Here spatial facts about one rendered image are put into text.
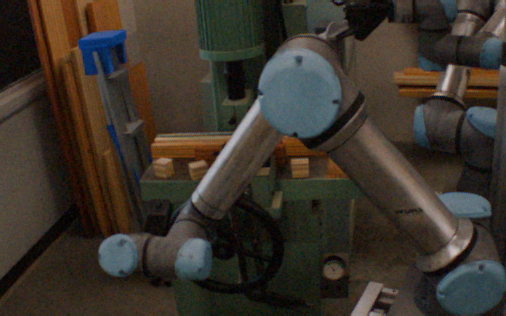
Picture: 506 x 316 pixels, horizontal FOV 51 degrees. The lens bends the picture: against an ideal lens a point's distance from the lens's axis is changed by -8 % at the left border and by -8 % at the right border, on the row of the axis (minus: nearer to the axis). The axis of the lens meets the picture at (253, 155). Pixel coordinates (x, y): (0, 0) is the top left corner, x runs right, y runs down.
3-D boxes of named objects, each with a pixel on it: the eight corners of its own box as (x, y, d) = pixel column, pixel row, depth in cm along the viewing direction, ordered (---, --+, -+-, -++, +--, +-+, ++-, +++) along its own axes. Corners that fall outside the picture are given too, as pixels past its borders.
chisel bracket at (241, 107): (224, 134, 158) (221, 105, 155) (232, 117, 171) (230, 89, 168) (250, 133, 157) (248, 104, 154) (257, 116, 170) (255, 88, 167)
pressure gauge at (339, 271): (322, 285, 153) (321, 261, 150) (322, 277, 156) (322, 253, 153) (345, 285, 152) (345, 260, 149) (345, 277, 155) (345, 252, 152)
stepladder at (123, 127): (143, 288, 263) (70, 41, 219) (160, 258, 285) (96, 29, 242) (174, 287, 259) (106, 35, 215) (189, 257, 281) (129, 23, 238)
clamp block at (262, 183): (213, 208, 144) (209, 175, 140) (223, 184, 156) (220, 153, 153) (272, 208, 142) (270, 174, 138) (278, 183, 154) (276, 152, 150)
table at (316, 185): (130, 217, 149) (126, 197, 146) (161, 169, 176) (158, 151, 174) (366, 217, 139) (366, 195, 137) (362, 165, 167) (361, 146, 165)
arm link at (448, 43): (455, 77, 130) (455, 32, 126) (412, 71, 136) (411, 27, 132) (464, 68, 136) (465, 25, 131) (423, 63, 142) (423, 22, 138)
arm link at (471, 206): (480, 241, 110) (486, 182, 105) (491, 280, 98) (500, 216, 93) (423, 242, 112) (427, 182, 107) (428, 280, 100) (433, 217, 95)
